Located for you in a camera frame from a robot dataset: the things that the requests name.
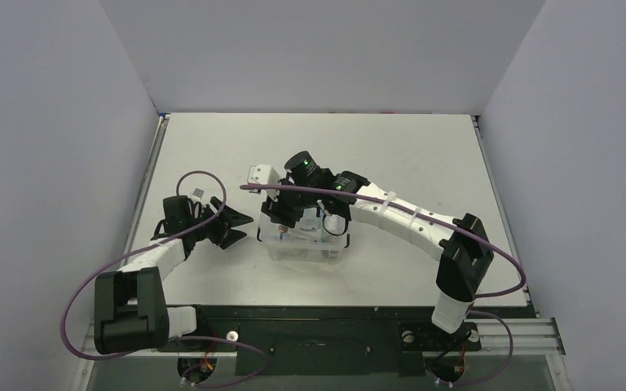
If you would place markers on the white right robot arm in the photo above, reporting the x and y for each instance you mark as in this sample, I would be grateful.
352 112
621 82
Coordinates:
456 243

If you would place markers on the blue white wipe packets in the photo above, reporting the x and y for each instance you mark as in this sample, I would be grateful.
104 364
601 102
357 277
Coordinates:
313 235

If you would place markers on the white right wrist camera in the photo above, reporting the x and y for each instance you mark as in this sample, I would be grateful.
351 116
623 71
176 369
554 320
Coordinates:
263 175

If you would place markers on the clear plastic box lid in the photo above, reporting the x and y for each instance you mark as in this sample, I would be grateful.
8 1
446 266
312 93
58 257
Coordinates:
335 232

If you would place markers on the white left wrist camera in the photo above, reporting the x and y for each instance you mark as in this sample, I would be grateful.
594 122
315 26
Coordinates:
197 195

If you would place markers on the clear plastic medicine box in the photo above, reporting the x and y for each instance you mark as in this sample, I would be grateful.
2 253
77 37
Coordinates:
303 255

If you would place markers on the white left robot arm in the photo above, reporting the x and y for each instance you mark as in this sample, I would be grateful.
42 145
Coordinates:
145 280

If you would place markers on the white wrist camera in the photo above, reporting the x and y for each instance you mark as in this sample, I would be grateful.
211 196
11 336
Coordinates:
263 175
197 195

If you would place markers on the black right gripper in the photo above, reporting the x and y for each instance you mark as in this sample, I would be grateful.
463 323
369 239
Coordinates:
283 214

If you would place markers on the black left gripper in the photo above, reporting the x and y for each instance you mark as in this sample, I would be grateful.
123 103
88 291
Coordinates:
226 238

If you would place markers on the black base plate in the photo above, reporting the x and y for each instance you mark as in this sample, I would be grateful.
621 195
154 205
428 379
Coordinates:
300 340

